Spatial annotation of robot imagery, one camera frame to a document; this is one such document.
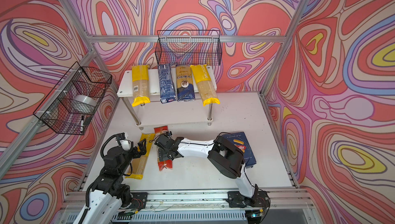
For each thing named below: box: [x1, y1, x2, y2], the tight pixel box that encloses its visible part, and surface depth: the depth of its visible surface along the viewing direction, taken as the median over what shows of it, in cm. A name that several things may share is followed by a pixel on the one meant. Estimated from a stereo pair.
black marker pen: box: [80, 115, 84, 133], surface depth 74 cm
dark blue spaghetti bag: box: [175, 65, 196, 102], surface depth 76 cm
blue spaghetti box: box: [157, 63, 177, 104], surface depth 73 cm
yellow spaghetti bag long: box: [131, 64, 151, 107], surface depth 75 cm
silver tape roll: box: [73, 94, 98, 109], surface depth 74 cm
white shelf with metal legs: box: [207, 65, 218, 91], surface depth 83 cm
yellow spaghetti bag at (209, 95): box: [190, 64, 221, 107], surface depth 74 cm
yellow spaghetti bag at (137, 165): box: [124, 133, 156, 180], surface depth 84 cm
